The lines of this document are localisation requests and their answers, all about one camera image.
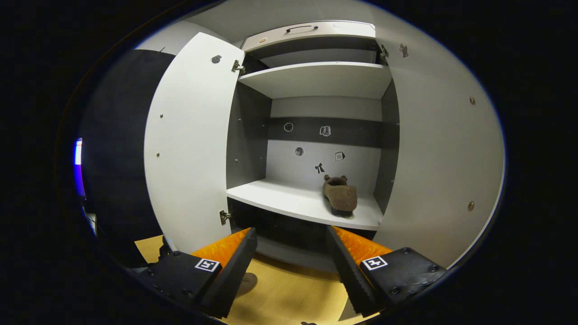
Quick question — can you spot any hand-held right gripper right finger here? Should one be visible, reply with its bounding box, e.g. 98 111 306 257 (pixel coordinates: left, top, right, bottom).
326 226 447 316

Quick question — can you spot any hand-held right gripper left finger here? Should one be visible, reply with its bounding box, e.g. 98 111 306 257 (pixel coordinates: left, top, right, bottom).
135 227 258 319

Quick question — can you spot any brown fuzzy slipper shoe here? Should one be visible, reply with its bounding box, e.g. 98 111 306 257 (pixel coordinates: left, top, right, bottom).
235 272 258 298
322 175 358 216

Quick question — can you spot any white shoe cabinet door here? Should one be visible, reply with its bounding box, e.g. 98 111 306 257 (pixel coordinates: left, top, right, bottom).
373 18 505 269
144 32 247 255

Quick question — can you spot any white grey shoe cabinet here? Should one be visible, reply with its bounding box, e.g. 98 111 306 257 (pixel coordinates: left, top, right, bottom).
226 20 400 271

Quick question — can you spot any white cabinet shelf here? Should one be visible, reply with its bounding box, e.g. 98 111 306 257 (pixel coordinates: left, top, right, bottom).
227 178 384 231
238 62 392 100

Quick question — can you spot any beige cabinet drawer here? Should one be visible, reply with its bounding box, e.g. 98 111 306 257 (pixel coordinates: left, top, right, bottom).
242 20 376 52

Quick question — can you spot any black backdrop cloth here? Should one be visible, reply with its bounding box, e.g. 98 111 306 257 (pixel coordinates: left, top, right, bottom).
79 49 177 267

